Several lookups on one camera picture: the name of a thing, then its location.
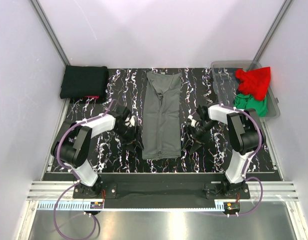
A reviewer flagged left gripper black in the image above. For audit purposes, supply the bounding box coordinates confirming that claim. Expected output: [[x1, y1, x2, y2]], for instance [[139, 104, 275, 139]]
[[113, 124, 144, 153]]

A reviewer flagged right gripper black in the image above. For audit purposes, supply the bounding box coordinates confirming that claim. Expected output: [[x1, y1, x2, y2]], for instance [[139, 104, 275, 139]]
[[181, 119, 217, 155]]

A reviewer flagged grey t shirt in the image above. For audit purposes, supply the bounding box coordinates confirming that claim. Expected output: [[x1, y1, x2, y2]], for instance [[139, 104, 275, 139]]
[[142, 72, 182, 160]]

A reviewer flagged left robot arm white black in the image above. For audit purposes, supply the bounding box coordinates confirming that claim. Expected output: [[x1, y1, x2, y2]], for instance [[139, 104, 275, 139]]
[[51, 105, 144, 199]]

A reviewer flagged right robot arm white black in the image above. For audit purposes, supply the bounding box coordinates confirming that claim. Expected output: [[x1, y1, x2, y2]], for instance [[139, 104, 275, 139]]
[[182, 103, 266, 198]]

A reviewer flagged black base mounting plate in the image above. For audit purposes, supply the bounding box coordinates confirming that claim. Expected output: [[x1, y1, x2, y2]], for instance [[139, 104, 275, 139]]
[[73, 181, 250, 210]]

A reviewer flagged black marble pattern mat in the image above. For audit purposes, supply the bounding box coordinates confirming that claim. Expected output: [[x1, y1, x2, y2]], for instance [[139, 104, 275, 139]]
[[51, 67, 276, 174]]

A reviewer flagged pink folded garment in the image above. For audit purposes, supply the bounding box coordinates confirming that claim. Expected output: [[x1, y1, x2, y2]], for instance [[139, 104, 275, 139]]
[[85, 96, 99, 100]]

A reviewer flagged green t shirt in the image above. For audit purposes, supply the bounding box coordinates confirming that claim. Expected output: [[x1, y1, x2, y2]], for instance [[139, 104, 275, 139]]
[[234, 93, 267, 118]]

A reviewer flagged clear plastic bin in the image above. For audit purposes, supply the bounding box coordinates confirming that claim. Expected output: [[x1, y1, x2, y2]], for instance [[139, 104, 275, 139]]
[[211, 60, 280, 122]]

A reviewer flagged folded black t shirt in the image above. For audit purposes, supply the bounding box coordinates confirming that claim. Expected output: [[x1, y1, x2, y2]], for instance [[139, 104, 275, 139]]
[[60, 65, 109, 99]]

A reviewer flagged red t shirt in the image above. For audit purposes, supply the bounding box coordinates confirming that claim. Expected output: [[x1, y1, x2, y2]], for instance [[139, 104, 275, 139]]
[[235, 66, 271, 101]]

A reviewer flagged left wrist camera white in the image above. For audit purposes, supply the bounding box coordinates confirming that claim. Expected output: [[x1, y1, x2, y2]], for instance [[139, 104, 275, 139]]
[[125, 115, 138, 128]]

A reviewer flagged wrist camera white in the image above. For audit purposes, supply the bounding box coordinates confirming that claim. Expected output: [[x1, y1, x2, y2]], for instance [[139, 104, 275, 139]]
[[187, 115, 199, 128], [125, 115, 138, 128]]

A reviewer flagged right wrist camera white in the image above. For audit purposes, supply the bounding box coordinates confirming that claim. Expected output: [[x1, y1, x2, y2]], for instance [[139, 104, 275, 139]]
[[187, 115, 199, 128]]

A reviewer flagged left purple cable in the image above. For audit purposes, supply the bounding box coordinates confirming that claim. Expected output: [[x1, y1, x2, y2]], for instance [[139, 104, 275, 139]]
[[53, 98, 119, 237]]

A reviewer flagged white slotted cable duct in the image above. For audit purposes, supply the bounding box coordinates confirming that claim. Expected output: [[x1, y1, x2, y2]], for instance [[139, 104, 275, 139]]
[[38, 201, 241, 212]]

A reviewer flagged aluminium frame rail front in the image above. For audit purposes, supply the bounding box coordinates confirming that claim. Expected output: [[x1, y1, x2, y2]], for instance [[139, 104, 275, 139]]
[[27, 181, 298, 202]]

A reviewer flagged left aluminium corner post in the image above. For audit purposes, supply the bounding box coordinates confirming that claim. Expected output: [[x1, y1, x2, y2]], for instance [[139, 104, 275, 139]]
[[29, 0, 70, 66]]

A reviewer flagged aluminium corner post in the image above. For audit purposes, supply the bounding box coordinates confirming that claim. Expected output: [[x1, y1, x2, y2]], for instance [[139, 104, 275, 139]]
[[29, 0, 70, 66], [248, 0, 294, 70]]

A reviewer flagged right aluminium corner post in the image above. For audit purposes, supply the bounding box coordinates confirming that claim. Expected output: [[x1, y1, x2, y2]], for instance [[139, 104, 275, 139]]
[[248, 0, 294, 70]]

